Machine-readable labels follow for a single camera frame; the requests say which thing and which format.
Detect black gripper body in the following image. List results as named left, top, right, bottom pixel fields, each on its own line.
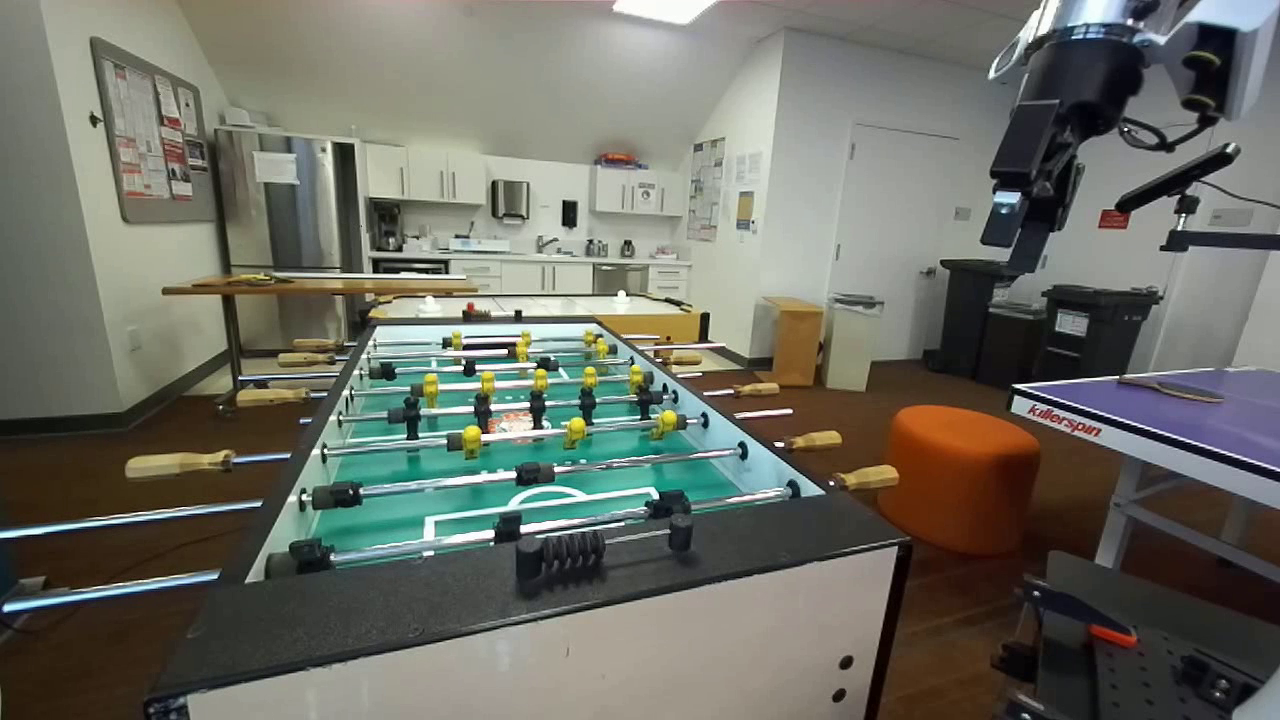
left=989, top=35, right=1148, bottom=202

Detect goalie rod with black players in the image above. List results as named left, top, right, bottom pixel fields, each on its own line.
left=0, top=458, right=904, bottom=624

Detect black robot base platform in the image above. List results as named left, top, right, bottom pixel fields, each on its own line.
left=990, top=548, right=1280, bottom=720

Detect five-player rod with black players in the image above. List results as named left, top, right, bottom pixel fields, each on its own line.
left=297, top=377, right=785, bottom=443

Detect three-player rod with black players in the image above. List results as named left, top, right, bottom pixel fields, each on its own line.
left=302, top=348, right=709, bottom=387

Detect defence rod with black players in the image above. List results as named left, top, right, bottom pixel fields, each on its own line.
left=0, top=423, right=849, bottom=548

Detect five-player rod with yellow players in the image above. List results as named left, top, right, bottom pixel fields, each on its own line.
left=231, top=363, right=733, bottom=414

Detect three-player rod with yellow players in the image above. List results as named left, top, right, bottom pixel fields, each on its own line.
left=119, top=399, right=798, bottom=490

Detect tall black trash bin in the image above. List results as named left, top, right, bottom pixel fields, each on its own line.
left=935, top=258, right=1022, bottom=382

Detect white door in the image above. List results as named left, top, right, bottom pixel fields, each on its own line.
left=826, top=122, right=963, bottom=363

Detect wide black recycling bin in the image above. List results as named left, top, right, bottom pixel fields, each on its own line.
left=1032, top=279, right=1166, bottom=385

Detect small black bin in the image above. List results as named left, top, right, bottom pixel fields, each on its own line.
left=975, top=301, right=1053, bottom=393

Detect white trash bin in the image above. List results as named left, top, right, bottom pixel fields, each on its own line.
left=819, top=292, right=888, bottom=398

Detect dark ping pong paddle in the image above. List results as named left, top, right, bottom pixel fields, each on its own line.
left=1117, top=373, right=1222, bottom=409

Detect cardboard box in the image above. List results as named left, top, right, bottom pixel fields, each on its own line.
left=763, top=292, right=833, bottom=393

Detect purple ping pong table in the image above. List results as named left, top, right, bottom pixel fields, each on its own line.
left=1008, top=363, right=1280, bottom=593

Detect orange round stool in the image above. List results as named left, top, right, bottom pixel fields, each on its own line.
left=876, top=399, right=1042, bottom=561

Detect ceiling light panel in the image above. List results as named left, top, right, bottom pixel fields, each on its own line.
left=607, top=0, right=720, bottom=32

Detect kitchen counter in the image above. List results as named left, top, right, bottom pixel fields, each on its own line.
left=365, top=242, right=694, bottom=306

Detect metal paper towel dispenser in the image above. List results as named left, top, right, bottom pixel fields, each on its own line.
left=489, top=178, right=534, bottom=225

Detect black score counter beads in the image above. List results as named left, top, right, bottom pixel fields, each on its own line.
left=512, top=526, right=700, bottom=602

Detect white upper kitchen cabinets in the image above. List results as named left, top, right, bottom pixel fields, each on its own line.
left=361, top=137, right=492, bottom=211

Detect black coffee machine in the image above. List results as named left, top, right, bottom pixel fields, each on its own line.
left=365, top=196, right=407, bottom=258

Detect foosball table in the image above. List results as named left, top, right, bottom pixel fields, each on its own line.
left=135, top=313, right=914, bottom=720

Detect wooden high table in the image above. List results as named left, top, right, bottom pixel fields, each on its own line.
left=157, top=274, right=485, bottom=403

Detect stainless steel refrigerator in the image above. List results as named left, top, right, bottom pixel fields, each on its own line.
left=210, top=125, right=369, bottom=353

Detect grey bulletin board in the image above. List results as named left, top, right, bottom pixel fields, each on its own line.
left=89, top=32, right=220, bottom=230

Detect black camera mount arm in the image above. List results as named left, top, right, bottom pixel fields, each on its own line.
left=1097, top=137, right=1280, bottom=259

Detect large wall poster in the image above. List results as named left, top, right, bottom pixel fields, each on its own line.
left=682, top=131, right=733, bottom=246

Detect white wall cabinet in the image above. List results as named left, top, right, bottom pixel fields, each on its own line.
left=587, top=162, right=687, bottom=220

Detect clamp with orange handle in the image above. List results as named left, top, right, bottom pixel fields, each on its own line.
left=1014, top=575, right=1148, bottom=655

